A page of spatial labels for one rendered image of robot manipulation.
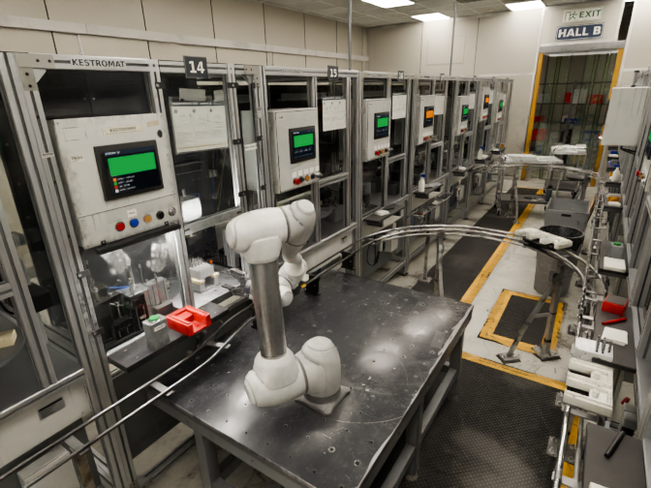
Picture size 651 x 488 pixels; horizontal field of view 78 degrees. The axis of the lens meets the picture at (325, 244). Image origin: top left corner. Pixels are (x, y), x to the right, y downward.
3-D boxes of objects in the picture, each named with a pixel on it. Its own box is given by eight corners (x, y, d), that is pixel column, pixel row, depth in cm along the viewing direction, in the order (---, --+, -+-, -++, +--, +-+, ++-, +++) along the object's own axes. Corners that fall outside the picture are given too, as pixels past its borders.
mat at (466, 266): (454, 328, 342) (454, 326, 341) (390, 310, 373) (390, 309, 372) (544, 189, 796) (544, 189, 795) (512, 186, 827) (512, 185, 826)
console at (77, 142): (89, 251, 148) (56, 119, 131) (51, 238, 163) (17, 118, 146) (183, 221, 180) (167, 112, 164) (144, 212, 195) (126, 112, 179)
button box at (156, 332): (155, 350, 167) (149, 324, 163) (143, 344, 172) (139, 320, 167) (170, 340, 174) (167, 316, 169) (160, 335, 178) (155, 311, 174)
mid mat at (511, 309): (553, 359, 300) (553, 357, 299) (477, 337, 329) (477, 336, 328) (565, 303, 378) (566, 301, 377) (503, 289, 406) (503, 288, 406)
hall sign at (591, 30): (602, 38, 727) (604, 21, 719) (554, 41, 767) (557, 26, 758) (602, 38, 730) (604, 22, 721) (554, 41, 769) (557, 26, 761)
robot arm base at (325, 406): (356, 385, 178) (356, 375, 176) (328, 417, 161) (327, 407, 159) (322, 371, 188) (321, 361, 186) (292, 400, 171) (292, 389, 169)
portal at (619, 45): (594, 187, 805) (626, 40, 712) (520, 180, 876) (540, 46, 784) (594, 186, 812) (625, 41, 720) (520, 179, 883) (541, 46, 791)
